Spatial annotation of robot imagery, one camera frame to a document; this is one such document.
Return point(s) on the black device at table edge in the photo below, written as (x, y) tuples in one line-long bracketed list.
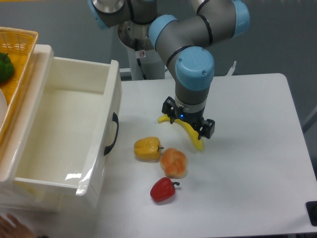
[(311, 207)]

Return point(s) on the white open drawer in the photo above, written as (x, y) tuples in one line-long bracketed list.
[(64, 152)]

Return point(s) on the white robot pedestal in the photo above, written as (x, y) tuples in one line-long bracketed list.
[(145, 63)]

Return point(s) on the yellow bell pepper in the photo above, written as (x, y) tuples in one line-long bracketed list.
[(148, 148)]

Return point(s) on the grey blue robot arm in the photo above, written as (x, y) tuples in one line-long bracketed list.
[(158, 42)]

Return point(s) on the black drawer handle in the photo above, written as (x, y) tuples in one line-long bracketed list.
[(114, 134)]

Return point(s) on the green bell pepper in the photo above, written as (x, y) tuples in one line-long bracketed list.
[(6, 68)]

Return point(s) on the white clip behind table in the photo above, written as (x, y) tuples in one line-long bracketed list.
[(232, 69)]

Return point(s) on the yellow woven basket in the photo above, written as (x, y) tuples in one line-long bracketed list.
[(19, 45)]

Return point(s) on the person's hand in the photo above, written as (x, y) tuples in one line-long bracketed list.
[(11, 227)]

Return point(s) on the white plate edge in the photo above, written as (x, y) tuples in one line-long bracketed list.
[(3, 107)]

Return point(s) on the round knotted bread roll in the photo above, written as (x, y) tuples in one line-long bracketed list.
[(174, 163)]

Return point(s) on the white drawer cabinet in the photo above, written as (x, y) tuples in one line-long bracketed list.
[(14, 192)]

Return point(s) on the yellow banana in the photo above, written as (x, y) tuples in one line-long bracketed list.
[(193, 135)]

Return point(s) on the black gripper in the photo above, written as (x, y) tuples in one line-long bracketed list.
[(191, 114)]

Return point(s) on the red bell pepper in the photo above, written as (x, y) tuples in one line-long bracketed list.
[(163, 189)]

